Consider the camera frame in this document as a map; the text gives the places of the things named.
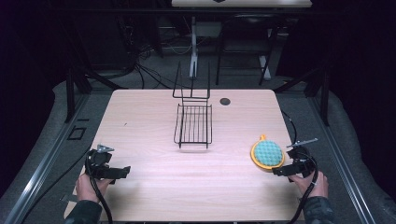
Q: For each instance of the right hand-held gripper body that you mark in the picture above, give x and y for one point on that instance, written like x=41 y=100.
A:
x=301 y=160

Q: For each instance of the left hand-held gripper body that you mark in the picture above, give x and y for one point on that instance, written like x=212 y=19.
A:
x=99 y=159

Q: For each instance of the yellow brush with teal pad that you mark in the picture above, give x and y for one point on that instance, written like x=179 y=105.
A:
x=267 y=154

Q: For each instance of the person's right hand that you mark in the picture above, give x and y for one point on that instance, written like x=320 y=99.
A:
x=313 y=186

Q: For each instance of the person's left hand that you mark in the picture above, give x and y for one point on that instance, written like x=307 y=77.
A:
x=85 y=188

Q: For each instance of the dark round table grommet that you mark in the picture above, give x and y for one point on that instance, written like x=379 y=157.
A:
x=224 y=101

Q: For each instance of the white background table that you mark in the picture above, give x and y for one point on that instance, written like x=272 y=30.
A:
x=241 y=3

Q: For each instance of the grey metal floor rail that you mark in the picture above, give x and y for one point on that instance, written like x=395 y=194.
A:
x=40 y=168
x=342 y=161

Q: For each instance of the black frame post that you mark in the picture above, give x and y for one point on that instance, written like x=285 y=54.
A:
x=323 y=93
x=70 y=96

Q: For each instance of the black metal stool frame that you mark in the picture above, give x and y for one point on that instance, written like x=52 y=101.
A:
x=246 y=40

